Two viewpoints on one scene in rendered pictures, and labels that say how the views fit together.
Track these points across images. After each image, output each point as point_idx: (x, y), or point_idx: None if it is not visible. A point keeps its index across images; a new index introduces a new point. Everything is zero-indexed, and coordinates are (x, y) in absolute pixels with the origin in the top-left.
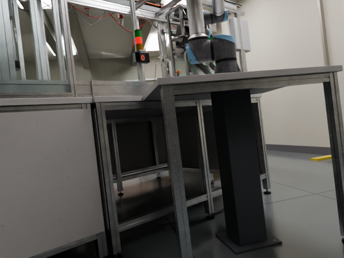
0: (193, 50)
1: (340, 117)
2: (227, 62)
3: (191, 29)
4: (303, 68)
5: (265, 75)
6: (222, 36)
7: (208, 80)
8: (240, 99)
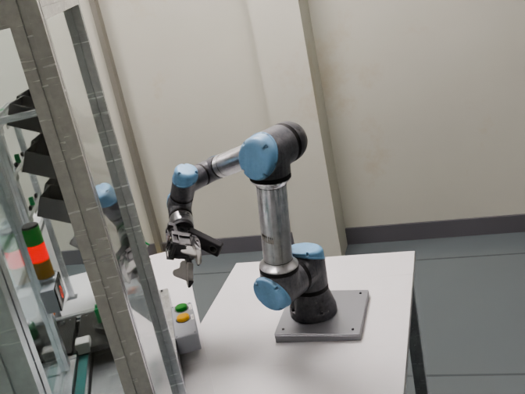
0: (291, 293)
1: (417, 313)
2: (326, 293)
3: (280, 257)
4: (412, 281)
5: (411, 316)
6: (319, 254)
7: (407, 369)
8: None
